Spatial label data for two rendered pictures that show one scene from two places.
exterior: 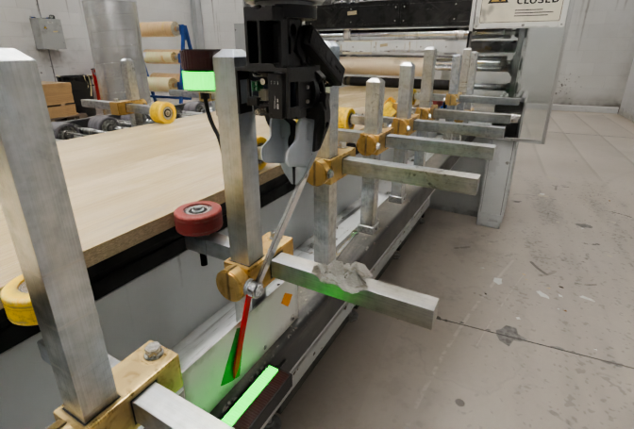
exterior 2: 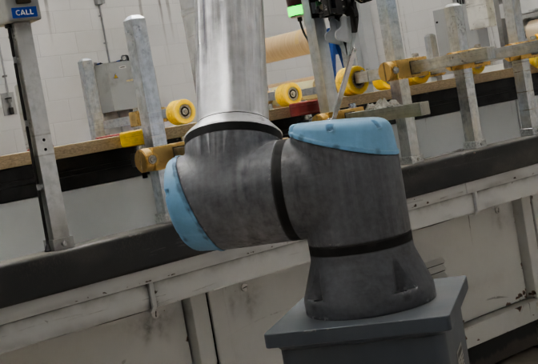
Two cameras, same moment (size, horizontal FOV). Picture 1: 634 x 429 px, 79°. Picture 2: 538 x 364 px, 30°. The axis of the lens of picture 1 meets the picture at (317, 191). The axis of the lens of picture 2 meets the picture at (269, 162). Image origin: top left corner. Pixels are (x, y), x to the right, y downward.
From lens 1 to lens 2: 1.95 m
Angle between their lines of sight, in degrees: 29
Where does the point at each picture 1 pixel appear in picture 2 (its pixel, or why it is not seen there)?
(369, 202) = (467, 116)
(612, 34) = not seen: outside the picture
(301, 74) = not seen: outside the picture
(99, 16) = not seen: hidden behind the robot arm
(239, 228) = (322, 89)
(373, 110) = (453, 30)
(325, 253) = (406, 139)
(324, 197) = (397, 92)
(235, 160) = (315, 48)
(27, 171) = not seen: hidden behind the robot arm
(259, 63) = not seen: outside the picture
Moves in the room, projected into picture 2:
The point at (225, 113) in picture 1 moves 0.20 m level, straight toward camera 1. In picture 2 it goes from (309, 23) to (298, 18)
